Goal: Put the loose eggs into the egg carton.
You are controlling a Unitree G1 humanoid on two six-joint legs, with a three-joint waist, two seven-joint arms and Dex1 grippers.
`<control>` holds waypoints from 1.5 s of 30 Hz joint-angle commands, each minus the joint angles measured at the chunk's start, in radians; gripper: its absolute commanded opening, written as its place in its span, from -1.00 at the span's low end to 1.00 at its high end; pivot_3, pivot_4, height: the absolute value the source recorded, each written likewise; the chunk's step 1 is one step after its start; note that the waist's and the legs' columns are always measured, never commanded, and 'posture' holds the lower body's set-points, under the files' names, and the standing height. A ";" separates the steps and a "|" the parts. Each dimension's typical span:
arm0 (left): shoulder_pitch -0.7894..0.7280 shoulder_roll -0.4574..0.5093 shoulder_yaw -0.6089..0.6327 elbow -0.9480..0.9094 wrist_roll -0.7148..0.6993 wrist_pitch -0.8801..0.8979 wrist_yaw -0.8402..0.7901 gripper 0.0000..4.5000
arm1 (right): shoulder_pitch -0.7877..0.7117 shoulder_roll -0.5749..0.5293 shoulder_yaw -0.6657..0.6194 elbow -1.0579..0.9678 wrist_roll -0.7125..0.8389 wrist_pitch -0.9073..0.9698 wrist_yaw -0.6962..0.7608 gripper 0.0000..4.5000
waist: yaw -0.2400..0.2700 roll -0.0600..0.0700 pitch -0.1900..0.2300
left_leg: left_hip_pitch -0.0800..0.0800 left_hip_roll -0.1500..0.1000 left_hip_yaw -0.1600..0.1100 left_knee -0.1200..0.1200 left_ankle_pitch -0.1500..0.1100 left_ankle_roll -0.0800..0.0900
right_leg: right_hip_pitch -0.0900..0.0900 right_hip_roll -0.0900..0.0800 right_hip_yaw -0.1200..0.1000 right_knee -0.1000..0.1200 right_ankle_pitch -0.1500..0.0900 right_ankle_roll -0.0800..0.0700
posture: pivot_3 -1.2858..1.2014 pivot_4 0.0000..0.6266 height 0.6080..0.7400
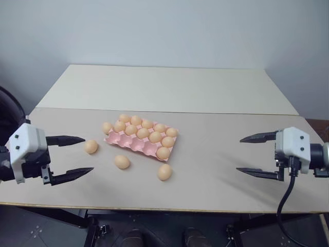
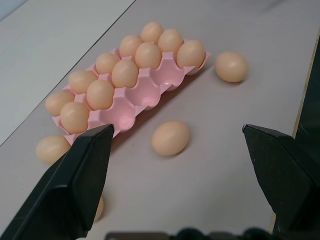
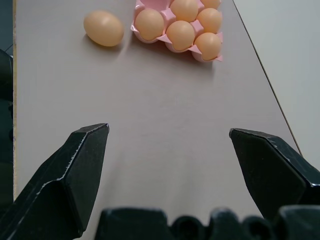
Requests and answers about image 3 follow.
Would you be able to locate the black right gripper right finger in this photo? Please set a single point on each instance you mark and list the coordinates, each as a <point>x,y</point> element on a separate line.
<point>270,175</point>

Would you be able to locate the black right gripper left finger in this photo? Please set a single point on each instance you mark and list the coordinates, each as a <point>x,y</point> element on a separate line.
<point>62,185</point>

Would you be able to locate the pink egg carton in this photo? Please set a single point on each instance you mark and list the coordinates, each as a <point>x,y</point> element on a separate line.
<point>160,37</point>

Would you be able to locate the dark rounded robot part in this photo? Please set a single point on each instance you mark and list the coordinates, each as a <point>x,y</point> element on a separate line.
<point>5,67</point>

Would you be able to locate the beige egg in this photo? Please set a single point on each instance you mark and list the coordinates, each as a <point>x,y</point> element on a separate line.
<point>149,24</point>
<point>211,3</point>
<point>210,19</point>
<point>103,28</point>
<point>184,9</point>
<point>208,46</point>
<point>180,34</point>

